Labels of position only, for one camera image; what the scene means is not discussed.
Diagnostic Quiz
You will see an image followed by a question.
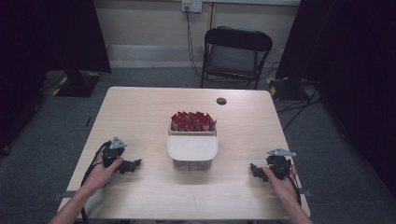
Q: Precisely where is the pile of red packets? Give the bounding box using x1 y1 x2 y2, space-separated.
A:
170 110 218 133

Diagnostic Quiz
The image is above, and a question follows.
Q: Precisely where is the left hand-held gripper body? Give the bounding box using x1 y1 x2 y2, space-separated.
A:
102 136 128 169

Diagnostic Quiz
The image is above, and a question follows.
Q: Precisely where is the black floor cable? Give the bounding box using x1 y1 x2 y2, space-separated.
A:
276 83 323 133

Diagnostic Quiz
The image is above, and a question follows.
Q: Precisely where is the black curtain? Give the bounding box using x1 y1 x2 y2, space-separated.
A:
275 0 396 200
0 0 112 157

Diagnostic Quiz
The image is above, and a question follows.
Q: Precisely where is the thin dark wall cable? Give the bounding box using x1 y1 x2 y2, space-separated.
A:
208 2 217 31

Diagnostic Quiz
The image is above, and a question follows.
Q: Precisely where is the person's right hand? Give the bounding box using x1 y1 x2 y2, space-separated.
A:
262 164 299 204

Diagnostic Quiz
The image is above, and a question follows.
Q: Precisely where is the black stand base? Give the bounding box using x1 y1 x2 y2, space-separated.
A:
266 76 310 102
55 70 103 98

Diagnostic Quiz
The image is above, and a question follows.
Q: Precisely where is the white lidded storage box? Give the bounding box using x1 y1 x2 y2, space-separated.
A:
166 119 219 173

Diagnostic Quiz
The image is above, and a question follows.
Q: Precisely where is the person's left hand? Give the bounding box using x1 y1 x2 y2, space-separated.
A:
81 151 124 196

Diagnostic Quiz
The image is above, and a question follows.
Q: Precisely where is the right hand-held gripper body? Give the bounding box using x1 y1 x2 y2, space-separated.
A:
265 147 297 181

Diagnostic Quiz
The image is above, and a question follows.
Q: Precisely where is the black folding chair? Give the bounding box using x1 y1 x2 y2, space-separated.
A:
200 25 275 91

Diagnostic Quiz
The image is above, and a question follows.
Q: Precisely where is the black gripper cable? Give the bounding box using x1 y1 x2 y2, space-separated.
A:
79 140 112 224
274 163 303 207

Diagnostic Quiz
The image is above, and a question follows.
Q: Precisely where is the black wall cable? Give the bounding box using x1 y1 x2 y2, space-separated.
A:
185 6 204 79

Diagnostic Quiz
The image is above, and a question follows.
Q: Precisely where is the white wall socket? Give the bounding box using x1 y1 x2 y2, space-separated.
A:
181 0 204 14

